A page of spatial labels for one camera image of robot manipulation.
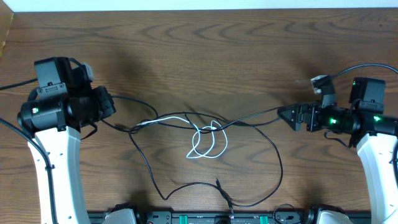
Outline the white USB cable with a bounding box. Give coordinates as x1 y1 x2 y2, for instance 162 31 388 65
136 116 229 159

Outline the black USB cable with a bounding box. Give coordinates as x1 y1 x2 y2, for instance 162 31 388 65
101 95 285 215

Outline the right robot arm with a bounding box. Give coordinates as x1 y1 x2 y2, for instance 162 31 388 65
277 75 397 223

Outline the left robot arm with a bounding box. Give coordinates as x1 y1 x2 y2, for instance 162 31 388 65
17 57 116 223

